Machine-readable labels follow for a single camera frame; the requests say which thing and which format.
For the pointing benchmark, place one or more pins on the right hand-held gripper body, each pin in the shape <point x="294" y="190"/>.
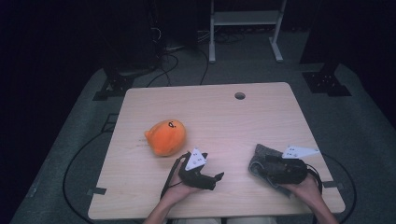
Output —
<point x="291" y="171"/>

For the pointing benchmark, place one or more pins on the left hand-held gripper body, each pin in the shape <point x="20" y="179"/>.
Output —
<point x="195" y="160"/>

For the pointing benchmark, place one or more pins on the grey fluffy cloth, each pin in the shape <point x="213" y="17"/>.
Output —
<point x="263" y="151"/>

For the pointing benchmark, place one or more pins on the orange plush toy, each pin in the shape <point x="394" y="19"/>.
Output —
<point x="166" y="138"/>

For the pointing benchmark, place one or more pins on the person's right hand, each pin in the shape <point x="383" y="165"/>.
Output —
<point x="306" y="191"/>

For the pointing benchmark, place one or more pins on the person's left hand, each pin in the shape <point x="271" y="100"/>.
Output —
<point x="177" y="189"/>

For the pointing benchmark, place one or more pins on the grey tape strip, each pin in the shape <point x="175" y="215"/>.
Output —
<point x="97" y="191"/>
<point x="333" y="185"/>

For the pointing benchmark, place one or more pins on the black stand base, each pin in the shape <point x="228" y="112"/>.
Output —
<point x="327" y="82"/>
<point x="115" y="87"/>

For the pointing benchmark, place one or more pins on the dark cabinet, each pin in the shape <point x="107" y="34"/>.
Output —
<point x="134" y="34"/>

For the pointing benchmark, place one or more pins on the white metal stand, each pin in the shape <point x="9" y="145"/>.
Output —
<point x="246" y="18"/>

